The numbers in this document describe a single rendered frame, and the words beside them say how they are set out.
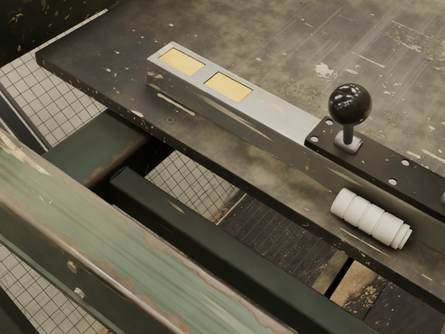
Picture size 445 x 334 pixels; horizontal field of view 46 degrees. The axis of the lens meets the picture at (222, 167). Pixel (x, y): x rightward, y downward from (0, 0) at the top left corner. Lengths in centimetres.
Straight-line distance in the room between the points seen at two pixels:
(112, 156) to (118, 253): 21
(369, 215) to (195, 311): 21
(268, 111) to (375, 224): 17
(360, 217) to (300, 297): 11
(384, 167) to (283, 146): 11
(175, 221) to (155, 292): 18
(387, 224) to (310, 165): 10
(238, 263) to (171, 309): 16
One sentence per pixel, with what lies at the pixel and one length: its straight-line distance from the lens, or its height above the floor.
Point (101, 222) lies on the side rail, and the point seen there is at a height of 155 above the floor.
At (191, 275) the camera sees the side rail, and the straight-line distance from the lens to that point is 45.
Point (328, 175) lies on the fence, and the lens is 58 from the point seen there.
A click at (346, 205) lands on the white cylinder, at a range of 55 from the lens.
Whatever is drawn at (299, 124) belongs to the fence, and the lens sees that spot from 59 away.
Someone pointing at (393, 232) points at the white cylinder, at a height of 137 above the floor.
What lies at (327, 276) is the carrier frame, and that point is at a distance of 177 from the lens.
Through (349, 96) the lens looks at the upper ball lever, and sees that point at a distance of 46.
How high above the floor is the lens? 162
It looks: 12 degrees down
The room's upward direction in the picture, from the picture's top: 36 degrees counter-clockwise
